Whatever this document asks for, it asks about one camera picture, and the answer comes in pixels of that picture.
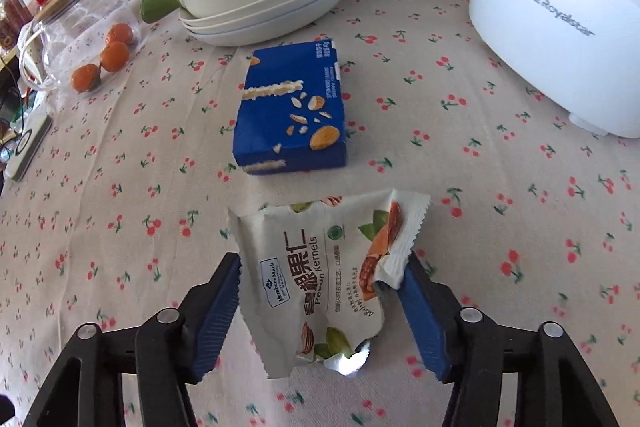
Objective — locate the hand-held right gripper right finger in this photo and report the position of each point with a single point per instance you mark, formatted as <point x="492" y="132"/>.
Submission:
<point x="422" y="322"/>

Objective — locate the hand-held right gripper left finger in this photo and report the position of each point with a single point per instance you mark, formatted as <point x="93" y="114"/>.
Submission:
<point x="215" y="317"/>

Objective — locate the white nut snack packet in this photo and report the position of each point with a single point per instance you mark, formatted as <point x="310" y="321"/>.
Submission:
<point x="310" y="277"/>

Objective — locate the cherry print tablecloth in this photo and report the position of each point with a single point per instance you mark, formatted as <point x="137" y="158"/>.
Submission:
<point x="150" y="207"/>

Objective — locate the blue almond cookie box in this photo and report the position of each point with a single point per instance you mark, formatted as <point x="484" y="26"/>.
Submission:
<point x="290" y="107"/>

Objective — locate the white flat electronic device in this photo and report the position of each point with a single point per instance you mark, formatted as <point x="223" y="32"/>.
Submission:
<point x="25" y="149"/>

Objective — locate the small orange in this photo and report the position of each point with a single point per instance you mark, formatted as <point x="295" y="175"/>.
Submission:
<point x="114" y="56"/>
<point x="86" y="78"/>
<point x="120" y="35"/>

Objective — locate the cream plate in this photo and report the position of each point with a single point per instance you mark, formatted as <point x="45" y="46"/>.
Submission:
<point x="300" y="24"/>

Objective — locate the glass jar with bamboo lid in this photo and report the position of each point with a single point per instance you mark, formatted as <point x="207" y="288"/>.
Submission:
<point x="65" y="37"/>

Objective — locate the white electric cooking pot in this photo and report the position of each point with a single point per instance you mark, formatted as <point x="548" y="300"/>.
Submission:
<point x="550" y="7"/>

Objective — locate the glass jar with dark contents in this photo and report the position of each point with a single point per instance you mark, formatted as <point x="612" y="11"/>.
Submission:
<point x="12" y="19"/>

